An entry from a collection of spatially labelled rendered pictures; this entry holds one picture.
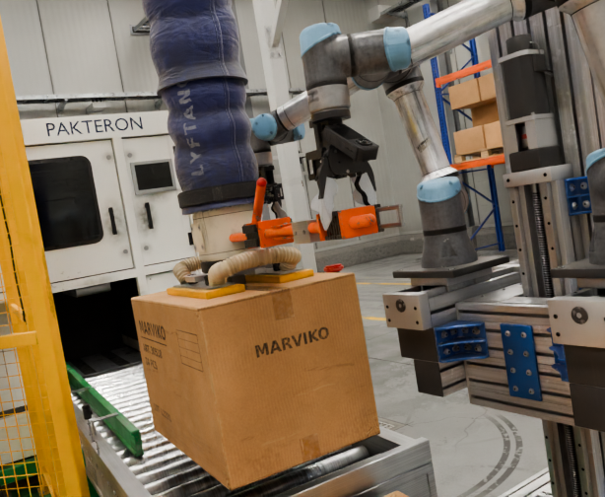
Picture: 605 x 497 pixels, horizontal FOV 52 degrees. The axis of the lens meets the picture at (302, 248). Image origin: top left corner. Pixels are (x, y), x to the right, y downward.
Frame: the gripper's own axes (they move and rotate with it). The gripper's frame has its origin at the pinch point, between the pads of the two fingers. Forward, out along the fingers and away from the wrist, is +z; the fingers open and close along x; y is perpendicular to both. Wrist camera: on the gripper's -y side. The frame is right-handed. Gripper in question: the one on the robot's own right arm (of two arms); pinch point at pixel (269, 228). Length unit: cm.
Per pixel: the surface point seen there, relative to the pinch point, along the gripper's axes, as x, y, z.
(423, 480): 4, 58, 68
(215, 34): -25, 40, -51
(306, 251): 133, -227, 31
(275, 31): 133, -219, -130
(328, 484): -23, 58, 59
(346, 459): -5, 36, 66
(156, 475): -50, 1, 66
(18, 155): -69, -19, -34
